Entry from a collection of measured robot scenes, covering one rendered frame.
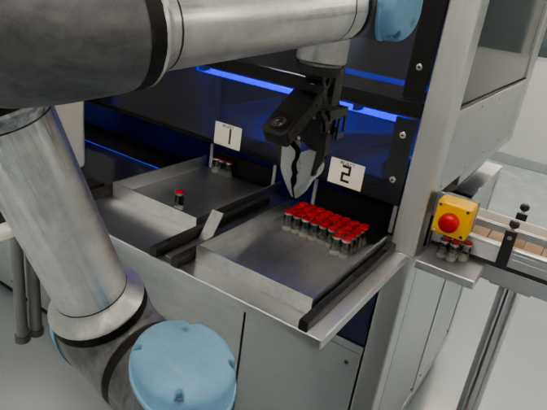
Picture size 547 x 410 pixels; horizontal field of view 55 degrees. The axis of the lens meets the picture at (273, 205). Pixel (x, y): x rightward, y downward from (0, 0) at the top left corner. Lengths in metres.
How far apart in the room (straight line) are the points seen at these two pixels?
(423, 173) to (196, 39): 0.80
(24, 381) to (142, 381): 1.57
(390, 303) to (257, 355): 0.47
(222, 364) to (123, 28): 0.37
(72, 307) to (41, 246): 0.09
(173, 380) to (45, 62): 0.34
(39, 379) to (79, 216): 1.61
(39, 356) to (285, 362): 1.05
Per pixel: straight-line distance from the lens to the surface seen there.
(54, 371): 2.16
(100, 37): 0.37
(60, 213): 0.55
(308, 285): 1.01
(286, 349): 1.49
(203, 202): 1.30
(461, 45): 1.10
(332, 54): 0.78
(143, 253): 1.07
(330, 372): 1.45
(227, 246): 1.11
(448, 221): 1.12
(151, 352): 0.60
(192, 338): 0.62
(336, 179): 1.22
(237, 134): 1.35
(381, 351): 1.35
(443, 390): 2.32
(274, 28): 0.48
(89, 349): 0.66
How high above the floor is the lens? 1.40
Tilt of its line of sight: 23 degrees down
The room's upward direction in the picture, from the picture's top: 8 degrees clockwise
